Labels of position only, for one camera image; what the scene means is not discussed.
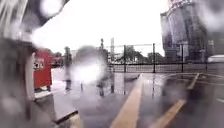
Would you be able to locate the tall grey building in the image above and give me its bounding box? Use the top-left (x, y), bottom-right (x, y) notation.
top-left (159, 0), bottom-right (224, 64)

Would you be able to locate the row of trees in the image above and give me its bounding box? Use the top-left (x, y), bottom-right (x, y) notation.
top-left (114, 44), bottom-right (164, 65)

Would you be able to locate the black metal fence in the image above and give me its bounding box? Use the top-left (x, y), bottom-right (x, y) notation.
top-left (96, 42), bottom-right (224, 74)

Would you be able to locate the red box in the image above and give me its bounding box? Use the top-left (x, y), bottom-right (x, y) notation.
top-left (32, 49), bottom-right (54, 92)

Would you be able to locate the building with overhanging roof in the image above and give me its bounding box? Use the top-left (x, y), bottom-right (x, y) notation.
top-left (0, 0), bottom-right (71, 128)

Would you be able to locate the pale kerb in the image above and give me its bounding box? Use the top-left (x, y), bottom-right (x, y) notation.
top-left (34, 88), bottom-right (83, 128)

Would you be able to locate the white vehicle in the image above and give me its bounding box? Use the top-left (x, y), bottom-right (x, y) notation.
top-left (207, 54), bottom-right (224, 64)

